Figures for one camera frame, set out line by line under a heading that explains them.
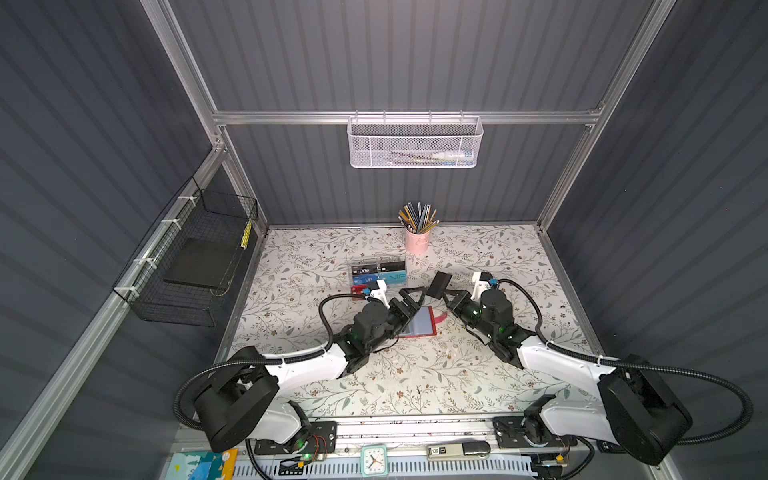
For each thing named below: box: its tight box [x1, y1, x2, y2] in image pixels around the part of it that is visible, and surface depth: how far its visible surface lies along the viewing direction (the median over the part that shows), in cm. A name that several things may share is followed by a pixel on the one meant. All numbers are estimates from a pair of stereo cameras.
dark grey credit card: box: [426, 270, 453, 300], surface depth 88 cm
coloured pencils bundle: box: [398, 202, 440, 234], surface depth 108 cm
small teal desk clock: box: [360, 445, 389, 478], surface depth 70 cm
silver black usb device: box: [427, 441, 491, 460], surface depth 70 cm
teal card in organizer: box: [378, 270, 407, 285], surface depth 101 cm
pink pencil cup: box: [405, 229, 431, 255], surface depth 109 cm
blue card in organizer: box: [353, 273, 379, 285], surface depth 101 cm
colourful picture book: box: [165, 448, 239, 480], surface depth 71 cm
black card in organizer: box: [380, 261, 405, 272], surface depth 101 cm
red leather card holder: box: [398, 305, 448, 337], surface depth 95 cm
